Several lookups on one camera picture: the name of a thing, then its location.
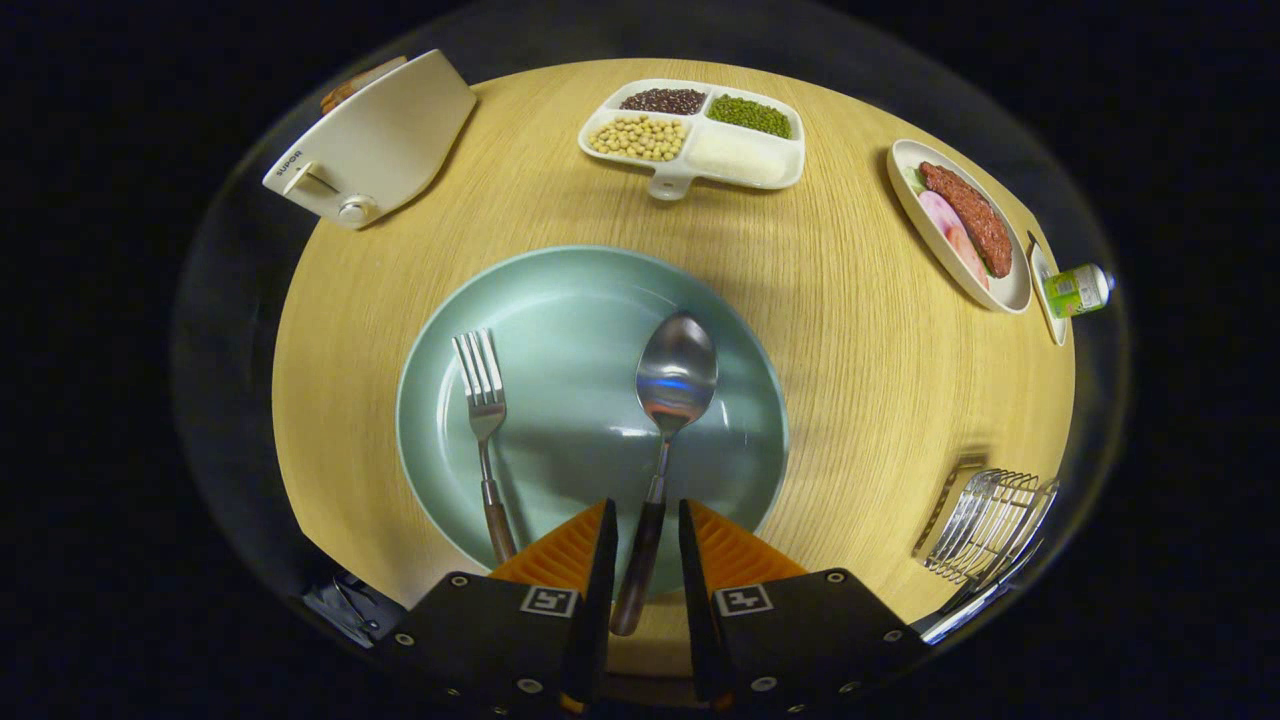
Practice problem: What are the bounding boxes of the round green plate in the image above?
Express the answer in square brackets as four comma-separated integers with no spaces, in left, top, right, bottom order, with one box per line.
[396,245,790,601]

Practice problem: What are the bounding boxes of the dark bundle with metal clip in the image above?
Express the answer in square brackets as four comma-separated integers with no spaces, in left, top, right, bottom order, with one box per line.
[302,570,406,646]

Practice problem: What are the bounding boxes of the white divided tray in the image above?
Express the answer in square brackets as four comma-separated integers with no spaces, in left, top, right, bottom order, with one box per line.
[578,78,807,202]

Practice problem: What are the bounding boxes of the toast bread slice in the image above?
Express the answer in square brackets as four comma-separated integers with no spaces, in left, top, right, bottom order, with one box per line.
[320,56,408,114]

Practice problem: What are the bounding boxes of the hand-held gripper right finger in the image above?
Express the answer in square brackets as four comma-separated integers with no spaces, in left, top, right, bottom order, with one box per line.
[678,498,931,713]

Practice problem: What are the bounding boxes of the small green bottle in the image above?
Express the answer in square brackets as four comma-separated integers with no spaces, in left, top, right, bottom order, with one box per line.
[1043,263,1116,319]

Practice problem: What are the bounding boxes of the white toaster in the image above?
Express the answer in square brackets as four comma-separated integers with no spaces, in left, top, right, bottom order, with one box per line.
[262,49,478,231]

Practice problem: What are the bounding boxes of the metal fork wooden handle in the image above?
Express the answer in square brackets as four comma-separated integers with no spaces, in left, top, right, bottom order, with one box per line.
[452,328,519,566]

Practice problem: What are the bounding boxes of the pile of dark beans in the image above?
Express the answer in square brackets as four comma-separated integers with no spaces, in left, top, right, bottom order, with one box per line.
[620,87,708,116]

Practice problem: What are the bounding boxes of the pink ham slices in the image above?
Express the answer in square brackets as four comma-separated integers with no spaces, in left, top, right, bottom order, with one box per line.
[918,190,991,291]

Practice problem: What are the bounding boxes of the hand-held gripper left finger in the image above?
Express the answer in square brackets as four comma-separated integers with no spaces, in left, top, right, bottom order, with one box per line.
[372,498,619,716]

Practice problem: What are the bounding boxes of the small white dish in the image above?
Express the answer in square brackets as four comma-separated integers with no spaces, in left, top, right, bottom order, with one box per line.
[1028,235,1069,347]

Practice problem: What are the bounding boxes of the pile of yellow soybeans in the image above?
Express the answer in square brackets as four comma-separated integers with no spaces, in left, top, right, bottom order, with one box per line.
[587,114,688,163]

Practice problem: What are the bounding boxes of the pile of white rice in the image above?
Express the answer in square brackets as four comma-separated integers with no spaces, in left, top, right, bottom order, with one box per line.
[688,130,791,186]

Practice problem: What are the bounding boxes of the metal spoon wooden handle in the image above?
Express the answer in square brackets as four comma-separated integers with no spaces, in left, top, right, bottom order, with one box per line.
[609,312,719,638]

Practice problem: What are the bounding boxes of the pile of green beans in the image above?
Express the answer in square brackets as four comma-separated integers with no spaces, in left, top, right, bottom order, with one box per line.
[707,94,793,140]

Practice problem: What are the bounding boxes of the brown meat slice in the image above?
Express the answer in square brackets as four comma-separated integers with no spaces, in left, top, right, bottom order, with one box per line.
[918,161,1014,279]

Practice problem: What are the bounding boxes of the white oval plate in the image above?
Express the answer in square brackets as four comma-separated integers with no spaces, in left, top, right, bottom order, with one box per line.
[886,138,1033,315]

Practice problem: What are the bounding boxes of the metal wire rack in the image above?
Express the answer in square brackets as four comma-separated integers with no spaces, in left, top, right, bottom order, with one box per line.
[912,455,1061,601]

